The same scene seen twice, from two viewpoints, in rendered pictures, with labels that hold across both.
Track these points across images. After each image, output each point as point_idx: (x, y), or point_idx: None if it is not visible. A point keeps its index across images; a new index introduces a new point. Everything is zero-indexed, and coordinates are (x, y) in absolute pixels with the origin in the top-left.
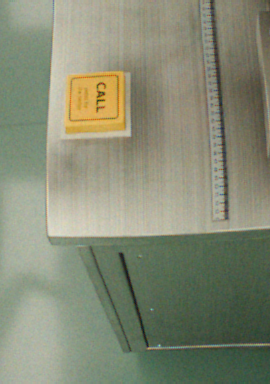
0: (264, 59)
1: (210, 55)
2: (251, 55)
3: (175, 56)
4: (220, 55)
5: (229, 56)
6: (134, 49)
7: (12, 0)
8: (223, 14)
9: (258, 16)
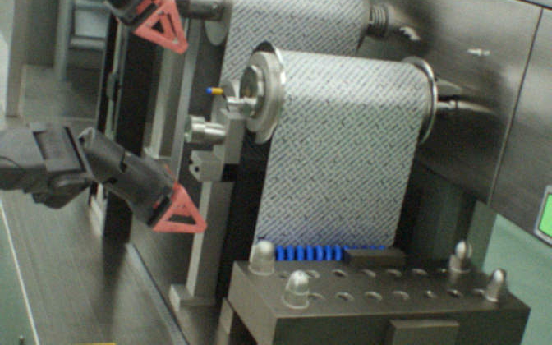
0: (251, 281)
1: (181, 342)
2: (216, 340)
3: (152, 344)
4: (190, 342)
5: (198, 342)
6: (115, 341)
7: (57, 187)
8: (184, 319)
9: (236, 264)
